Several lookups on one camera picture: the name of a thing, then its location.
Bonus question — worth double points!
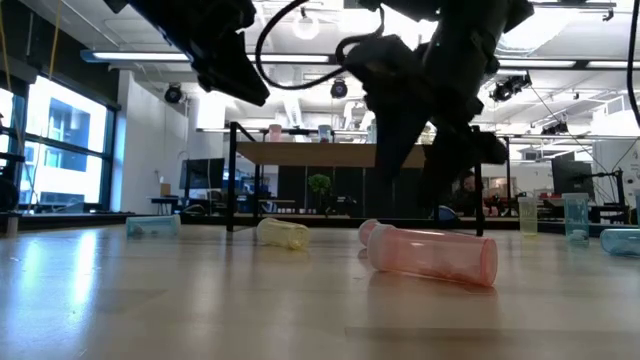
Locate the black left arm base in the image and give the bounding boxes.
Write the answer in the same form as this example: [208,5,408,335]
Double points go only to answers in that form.
[0,152,26,215]

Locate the person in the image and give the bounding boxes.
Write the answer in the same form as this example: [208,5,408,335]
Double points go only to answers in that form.
[452,169,480,216]

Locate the black computer monitor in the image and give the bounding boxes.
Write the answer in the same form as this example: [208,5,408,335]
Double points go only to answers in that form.
[551,159,594,199]
[179,158,226,191]

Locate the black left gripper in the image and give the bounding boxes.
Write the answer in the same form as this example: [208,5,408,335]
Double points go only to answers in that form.
[127,0,271,107]

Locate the long ceiling light strip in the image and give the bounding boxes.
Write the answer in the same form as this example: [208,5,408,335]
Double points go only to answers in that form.
[79,48,640,70]

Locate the yellow hanging cable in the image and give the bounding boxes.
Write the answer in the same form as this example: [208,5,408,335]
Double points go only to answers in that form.
[47,0,65,81]

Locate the wooden shelf black metal frame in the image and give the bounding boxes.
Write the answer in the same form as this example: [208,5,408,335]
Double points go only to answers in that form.
[227,121,485,237]

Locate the round white ceiling lamp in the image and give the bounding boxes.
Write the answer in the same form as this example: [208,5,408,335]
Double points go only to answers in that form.
[291,6,321,41]

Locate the black aluminium table frame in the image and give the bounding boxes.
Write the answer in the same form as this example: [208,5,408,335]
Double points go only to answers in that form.
[0,212,640,237]

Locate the large window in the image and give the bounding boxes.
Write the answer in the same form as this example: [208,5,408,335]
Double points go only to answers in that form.
[0,74,117,214]

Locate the background work desk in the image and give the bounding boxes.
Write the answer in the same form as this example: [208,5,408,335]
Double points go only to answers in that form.
[149,195,226,216]

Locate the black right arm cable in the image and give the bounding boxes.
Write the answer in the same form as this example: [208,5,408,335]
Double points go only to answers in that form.
[626,0,640,129]

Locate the dark partition panels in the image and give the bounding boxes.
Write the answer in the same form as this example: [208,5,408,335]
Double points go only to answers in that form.
[277,166,454,220]

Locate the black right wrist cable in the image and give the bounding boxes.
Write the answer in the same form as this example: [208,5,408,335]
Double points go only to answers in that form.
[254,0,386,92]

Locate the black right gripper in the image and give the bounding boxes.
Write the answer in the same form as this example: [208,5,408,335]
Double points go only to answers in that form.
[342,33,510,210]

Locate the small green potted tree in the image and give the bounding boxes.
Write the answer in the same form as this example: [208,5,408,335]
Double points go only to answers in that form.
[307,173,333,216]

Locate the black equipment stand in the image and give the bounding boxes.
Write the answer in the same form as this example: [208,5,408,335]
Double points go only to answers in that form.
[574,167,632,225]

